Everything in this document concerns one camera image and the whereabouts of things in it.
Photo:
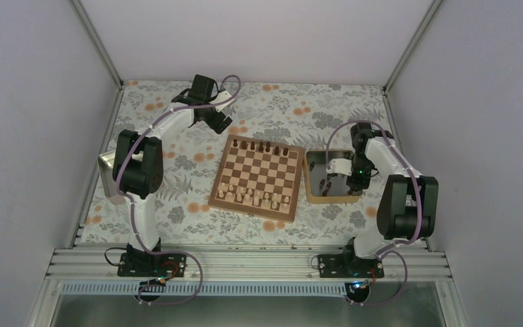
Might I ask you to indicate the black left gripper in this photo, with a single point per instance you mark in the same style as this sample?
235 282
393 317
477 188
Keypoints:
214 123

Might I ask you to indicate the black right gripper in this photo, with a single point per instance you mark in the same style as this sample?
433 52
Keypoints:
362 183

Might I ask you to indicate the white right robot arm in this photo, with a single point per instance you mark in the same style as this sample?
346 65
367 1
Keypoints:
408 203

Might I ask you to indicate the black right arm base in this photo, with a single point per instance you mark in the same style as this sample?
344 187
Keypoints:
338 266

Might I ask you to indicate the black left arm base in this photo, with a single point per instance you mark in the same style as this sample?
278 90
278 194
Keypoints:
152 266

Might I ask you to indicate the metal tin under left arm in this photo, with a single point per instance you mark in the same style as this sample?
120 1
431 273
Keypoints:
106 176

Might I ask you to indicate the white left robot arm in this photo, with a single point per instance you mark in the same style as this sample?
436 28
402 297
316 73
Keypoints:
177 116

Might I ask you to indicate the yellow metal tin box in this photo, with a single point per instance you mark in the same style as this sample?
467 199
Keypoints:
324 188

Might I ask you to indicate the wooden chessboard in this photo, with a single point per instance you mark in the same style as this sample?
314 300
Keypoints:
255 173

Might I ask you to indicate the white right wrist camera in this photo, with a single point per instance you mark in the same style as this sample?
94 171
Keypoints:
339 166

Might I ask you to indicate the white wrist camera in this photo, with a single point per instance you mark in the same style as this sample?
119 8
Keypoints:
223 100
339 166

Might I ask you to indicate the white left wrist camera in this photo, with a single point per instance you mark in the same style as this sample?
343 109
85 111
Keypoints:
223 100

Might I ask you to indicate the aluminium rail frame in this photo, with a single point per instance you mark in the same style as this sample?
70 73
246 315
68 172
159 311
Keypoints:
278 263

